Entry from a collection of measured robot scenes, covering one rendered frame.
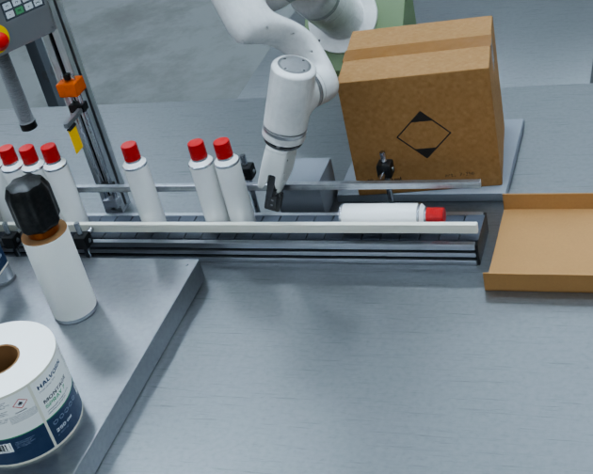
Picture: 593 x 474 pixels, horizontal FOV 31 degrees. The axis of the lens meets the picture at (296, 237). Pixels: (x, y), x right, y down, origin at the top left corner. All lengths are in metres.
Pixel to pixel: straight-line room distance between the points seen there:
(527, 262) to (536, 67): 0.80
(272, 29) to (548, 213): 0.65
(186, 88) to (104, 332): 3.02
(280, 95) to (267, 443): 0.62
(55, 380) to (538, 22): 1.70
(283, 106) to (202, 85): 3.01
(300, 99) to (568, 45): 1.02
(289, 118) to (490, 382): 0.60
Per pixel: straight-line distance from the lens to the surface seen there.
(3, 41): 2.21
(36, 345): 1.83
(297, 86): 1.94
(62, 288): 2.05
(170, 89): 5.01
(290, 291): 2.08
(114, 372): 1.94
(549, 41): 2.84
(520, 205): 2.18
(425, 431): 1.74
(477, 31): 2.25
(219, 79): 4.98
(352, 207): 2.09
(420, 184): 2.07
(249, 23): 1.98
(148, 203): 2.24
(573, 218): 2.15
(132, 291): 2.13
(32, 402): 1.78
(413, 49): 2.22
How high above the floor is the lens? 2.06
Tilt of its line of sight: 34 degrees down
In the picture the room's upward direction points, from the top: 14 degrees counter-clockwise
